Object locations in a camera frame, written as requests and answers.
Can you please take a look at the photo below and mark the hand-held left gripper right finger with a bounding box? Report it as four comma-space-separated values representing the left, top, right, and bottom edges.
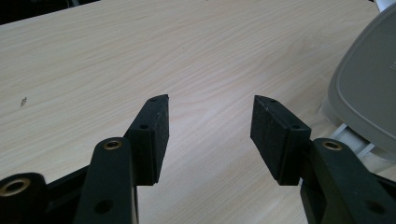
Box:
250, 95, 396, 224

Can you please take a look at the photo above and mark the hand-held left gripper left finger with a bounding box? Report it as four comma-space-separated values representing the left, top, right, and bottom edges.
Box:
73, 94, 170, 224

